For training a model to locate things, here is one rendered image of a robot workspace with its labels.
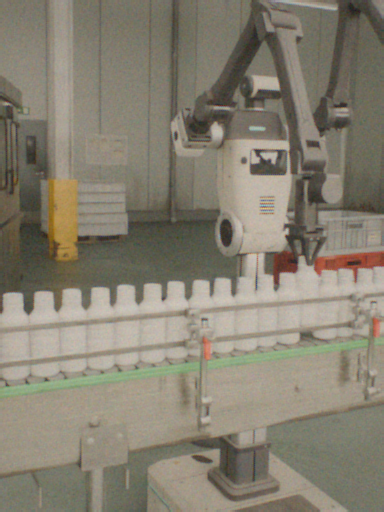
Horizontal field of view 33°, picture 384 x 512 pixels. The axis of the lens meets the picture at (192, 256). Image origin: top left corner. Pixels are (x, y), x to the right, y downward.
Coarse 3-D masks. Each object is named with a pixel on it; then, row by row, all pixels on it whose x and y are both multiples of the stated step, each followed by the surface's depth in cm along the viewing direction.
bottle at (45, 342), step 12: (36, 300) 128; (48, 300) 128; (36, 312) 128; (48, 312) 128; (36, 336) 127; (48, 336) 128; (36, 348) 128; (48, 348) 128; (36, 372) 128; (48, 372) 129
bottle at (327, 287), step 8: (328, 272) 159; (336, 272) 159; (320, 280) 160; (328, 280) 158; (336, 280) 159; (320, 288) 159; (328, 288) 158; (336, 288) 159; (320, 296) 159; (320, 304) 159; (328, 304) 158; (336, 304) 159; (320, 312) 159; (328, 312) 158; (336, 312) 159; (320, 320) 159; (328, 320) 158; (336, 320) 160; (336, 328) 160; (320, 336) 159; (328, 336) 159
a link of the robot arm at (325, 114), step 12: (348, 0) 203; (348, 12) 205; (360, 12) 207; (348, 24) 206; (336, 36) 211; (348, 36) 208; (336, 48) 211; (348, 48) 209; (336, 60) 211; (348, 60) 210; (336, 72) 212; (348, 72) 212; (336, 84) 212; (336, 96) 213; (324, 108) 214; (348, 108) 217; (324, 120) 215; (348, 120) 217
